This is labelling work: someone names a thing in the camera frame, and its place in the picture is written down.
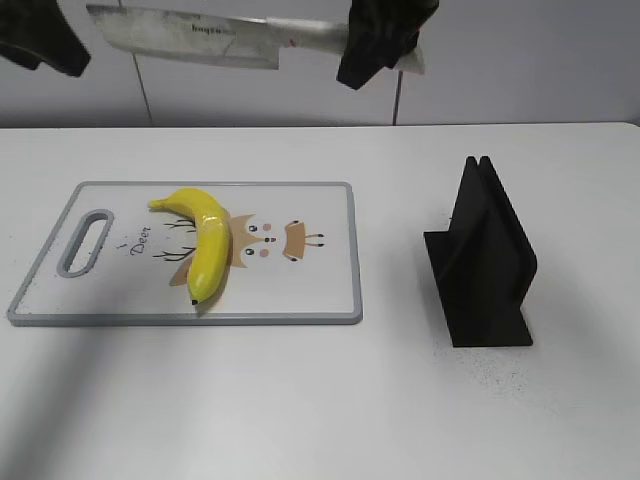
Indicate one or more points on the black knife stand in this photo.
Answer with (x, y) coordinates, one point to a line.
(483, 263)

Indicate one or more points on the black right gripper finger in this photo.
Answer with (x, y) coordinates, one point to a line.
(380, 33)

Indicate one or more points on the steel cleaver white handle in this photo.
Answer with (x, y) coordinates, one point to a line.
(233, 42)

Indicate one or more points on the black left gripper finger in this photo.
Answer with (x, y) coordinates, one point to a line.
(37, 32)

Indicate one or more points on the white grey-rimmed cutting board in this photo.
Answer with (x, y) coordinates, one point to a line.
(110, 261)

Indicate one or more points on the yellow plastic banana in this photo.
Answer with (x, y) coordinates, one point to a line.
(213, 235)

